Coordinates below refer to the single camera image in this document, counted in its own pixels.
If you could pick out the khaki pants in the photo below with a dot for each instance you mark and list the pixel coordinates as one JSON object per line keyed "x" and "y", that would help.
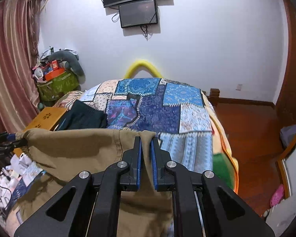
{"x": 76, "y": 153}

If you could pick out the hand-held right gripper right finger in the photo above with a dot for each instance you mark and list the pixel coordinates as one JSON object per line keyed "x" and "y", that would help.
{"x": 154, "y": 164}

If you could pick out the dark folded garment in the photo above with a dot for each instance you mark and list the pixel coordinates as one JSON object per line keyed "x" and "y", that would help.
{"x": 83, "y": 117}

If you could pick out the pile of papers and packets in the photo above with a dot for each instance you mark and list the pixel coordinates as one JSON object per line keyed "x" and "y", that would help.
{"x": 17, "y": 172}

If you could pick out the pink slipper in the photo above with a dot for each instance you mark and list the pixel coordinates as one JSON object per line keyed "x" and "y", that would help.
{"x": 277, "y": 195}

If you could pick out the green patterned storage bag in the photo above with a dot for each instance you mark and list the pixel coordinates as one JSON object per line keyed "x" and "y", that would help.
{"x": 58, "y": 87}

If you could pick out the white wall socket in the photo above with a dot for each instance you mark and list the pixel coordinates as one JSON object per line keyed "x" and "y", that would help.
{"x": 239, "y": 87}

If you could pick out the grey cloth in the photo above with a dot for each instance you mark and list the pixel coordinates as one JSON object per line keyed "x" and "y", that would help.
{"x": 289, "y": 134}

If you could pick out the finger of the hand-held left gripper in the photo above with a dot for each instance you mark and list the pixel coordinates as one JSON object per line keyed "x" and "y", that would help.
{"x": 10, "y": 136}
{"x": 17, "y": 143}

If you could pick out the patchwork printed blanket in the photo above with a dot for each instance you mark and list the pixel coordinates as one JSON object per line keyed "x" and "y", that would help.
{"x": 157, "y": 108}

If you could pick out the small red box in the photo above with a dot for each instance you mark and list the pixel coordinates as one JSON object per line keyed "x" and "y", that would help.
{"x": 55, "y": 65}

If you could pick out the wooden lap desk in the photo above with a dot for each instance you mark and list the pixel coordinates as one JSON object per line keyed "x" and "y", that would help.
{"x": 44, "y": 118}

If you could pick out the grey plush toy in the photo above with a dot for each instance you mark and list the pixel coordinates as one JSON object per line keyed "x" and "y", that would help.
{"x": 74, "y": 63}

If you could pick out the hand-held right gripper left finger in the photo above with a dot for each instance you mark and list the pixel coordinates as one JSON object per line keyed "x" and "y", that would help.
{"x": 138, "y": 164}

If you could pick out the white wooden-framed panel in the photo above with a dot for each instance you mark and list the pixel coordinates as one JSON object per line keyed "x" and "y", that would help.
{"x": 294, "y": 175}

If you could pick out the wooden bed post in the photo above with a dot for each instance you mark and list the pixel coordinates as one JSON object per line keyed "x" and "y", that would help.
{"x": 214, "y": 96}

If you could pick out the striped pink curtain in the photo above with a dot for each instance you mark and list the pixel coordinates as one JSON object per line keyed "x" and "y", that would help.
{"x": 12, "y": 61}

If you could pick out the yellow foam tube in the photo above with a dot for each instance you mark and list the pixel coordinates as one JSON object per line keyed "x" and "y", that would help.
{"x": 140, "y": 63}

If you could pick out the flat orange box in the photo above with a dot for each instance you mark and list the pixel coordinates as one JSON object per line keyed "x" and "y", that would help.
{"x": 53, "y": 75}

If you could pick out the small black monitor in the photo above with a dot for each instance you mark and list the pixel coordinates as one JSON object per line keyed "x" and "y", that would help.
{"x": 138, "y": 13}

